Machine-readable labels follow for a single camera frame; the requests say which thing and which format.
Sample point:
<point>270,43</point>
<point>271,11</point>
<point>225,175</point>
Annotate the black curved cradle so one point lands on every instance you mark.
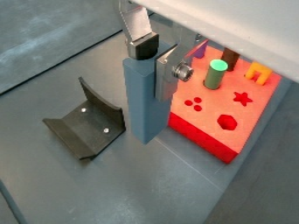
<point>91,126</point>

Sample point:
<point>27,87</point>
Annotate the purple square block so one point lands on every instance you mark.
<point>201,51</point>

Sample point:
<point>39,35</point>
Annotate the gripper grey left finger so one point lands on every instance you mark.
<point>142,40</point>

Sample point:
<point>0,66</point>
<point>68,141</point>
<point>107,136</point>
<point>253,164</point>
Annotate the blue arch block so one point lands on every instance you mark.
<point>149,113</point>

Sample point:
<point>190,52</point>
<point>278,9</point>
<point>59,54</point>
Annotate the brown cylinder peg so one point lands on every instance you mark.
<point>231,58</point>

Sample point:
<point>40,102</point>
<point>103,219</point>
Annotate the green cylinder peg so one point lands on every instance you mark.
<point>217,70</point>

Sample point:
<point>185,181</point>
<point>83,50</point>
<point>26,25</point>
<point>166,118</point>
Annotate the red shape board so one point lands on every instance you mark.
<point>218,118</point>

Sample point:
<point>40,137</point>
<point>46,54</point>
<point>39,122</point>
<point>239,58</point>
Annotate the yellow arch block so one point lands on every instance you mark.
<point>258,71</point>

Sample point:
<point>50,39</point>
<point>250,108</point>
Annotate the gripper grey right finger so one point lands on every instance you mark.
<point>174,67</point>

